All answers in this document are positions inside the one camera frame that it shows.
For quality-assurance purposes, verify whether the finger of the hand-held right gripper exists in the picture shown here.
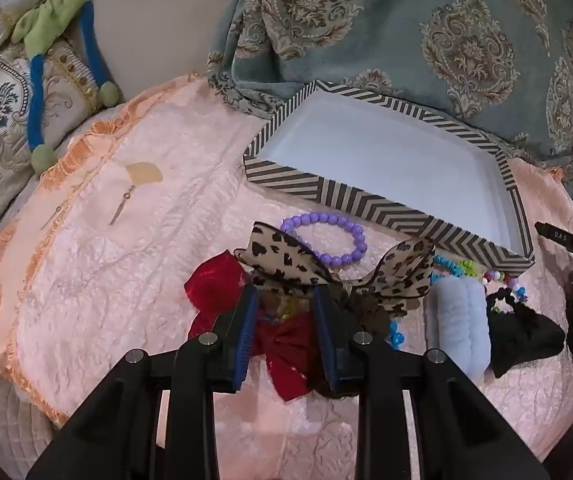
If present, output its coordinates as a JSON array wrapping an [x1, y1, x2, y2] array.
[[534, 220, 573, 258]]

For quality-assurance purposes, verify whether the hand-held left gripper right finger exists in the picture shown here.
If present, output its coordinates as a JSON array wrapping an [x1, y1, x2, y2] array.
[[313, 285, 550, 480]]

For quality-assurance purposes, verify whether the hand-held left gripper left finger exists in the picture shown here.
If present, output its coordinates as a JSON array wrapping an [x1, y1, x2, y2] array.
[[26, 284, 260, 480]]

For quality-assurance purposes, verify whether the red bow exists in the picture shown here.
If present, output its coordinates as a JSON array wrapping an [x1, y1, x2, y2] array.
[[184, 251, 325, 402]]

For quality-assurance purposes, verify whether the colourful plastic chain bracelet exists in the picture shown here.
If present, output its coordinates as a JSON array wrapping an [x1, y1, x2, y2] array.
[[259, 296, 315, 325]]

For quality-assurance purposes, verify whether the brown fuzzy hair clip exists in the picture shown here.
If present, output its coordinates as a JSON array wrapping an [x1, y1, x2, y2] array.
[[347, 294, 393, 337]]

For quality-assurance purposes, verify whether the pastel multicoloured bead bracelet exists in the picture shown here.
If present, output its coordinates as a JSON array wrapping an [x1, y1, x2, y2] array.
[[481, 269, 528, 306]]

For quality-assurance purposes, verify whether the leopard print bow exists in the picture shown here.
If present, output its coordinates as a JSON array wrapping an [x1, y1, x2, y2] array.
[[233, 221, 437, 318]]

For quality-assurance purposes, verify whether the purple bead bracelet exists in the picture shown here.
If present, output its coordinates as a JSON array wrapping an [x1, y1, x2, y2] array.
[[280, 213, 369, 268]]

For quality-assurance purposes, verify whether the turquoise bead bracelet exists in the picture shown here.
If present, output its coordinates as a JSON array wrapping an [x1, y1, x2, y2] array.
[[388, 255, 481, 352]]

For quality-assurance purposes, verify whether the light blue fluffy scrunchie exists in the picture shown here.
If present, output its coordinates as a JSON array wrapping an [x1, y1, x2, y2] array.
[[424, 277, 492, 381]]

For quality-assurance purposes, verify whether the chevron striped cardboard box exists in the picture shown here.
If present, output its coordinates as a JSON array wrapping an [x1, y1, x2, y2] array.
[[243, 80, 536, 277]]

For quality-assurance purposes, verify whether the peach satin bedspread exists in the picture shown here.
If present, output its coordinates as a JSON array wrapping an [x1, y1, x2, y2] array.
[[0, 74, 573, 480]]

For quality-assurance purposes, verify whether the gold fan earring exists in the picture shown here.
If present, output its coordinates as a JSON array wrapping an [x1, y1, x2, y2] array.
[[109, 161, 164, 226]]

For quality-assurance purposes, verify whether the gold stick earring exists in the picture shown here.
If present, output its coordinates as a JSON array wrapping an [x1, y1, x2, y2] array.
[[41, 205, 65, 231]]

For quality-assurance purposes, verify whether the white quilted mattress pad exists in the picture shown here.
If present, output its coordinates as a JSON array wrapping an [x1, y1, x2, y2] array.
[[0, 355, 67, 480]]

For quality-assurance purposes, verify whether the teal patterned blanket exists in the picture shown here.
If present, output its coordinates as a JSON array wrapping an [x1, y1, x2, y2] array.
[[206, 0, 573, 196]]

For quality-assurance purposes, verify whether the green and blue plush toy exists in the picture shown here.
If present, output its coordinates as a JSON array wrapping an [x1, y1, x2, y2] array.
[[10, 0, 120, 173]]

